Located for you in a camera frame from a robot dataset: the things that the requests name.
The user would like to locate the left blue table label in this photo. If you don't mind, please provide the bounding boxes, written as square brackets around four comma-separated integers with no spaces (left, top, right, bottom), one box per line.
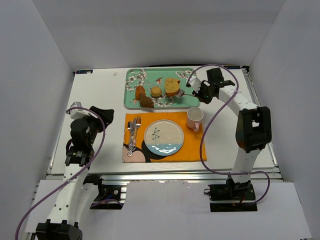
[75,69,93,75]

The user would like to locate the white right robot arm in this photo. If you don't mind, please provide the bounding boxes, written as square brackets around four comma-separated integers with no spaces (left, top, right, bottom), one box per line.
[186,65,272,191]

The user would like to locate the right blue table label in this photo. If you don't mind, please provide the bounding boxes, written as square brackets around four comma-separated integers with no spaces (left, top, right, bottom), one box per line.
[223,65,241,70]

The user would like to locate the metal cake server wooden handle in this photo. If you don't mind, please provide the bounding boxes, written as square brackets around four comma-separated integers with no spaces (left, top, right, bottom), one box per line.
[175,88,195,98]

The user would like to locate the silver spoon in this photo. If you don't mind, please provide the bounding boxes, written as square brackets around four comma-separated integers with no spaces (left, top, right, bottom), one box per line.
[127,121,134,157]

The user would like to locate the pink ceramic mug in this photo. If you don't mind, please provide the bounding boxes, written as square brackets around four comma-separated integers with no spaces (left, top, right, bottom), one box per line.
[186,107,204,132]

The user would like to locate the green floral serving tray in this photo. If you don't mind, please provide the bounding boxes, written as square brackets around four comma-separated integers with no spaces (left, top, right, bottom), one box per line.
[123,67,200,109]

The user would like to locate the silver fork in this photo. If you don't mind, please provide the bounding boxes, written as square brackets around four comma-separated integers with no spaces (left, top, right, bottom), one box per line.
[132,115,142,147]

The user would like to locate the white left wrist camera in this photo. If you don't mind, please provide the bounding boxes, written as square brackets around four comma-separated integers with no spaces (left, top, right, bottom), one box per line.
[66,101,89,120]

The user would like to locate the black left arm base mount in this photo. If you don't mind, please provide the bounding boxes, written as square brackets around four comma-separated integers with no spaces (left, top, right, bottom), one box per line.
[83,174,124,210]

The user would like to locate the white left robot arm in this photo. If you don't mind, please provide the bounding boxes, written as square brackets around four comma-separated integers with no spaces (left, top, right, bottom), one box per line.
[35,106,115,240]

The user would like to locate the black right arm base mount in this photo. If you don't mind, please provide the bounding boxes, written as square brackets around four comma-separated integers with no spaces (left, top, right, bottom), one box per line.
[203,184,258,213]

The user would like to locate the blue table label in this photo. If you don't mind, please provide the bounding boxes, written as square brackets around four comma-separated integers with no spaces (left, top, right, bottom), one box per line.
[75,69,93,75]
[223,65,241,70]

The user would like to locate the blue white ceramic plate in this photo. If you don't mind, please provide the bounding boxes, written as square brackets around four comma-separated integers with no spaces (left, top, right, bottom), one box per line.
[144,119,185,157]

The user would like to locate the golden croissant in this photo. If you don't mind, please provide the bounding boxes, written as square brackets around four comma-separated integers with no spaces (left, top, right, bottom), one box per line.
[135,85,146,101]

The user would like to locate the sliced bread loaf piece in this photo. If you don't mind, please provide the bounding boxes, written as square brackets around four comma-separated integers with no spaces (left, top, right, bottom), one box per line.
[164,78,181,97]

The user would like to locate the round yellow muffin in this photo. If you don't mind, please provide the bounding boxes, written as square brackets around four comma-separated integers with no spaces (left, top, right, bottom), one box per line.
[150,86,162,98]

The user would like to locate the dark brown chocolate pastry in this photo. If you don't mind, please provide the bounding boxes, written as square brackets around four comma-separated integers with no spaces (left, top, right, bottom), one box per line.
[139,94,155,108]

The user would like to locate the orange cartoon placemat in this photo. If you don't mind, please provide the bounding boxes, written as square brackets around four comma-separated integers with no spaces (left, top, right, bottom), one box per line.
[122,111,203,163]

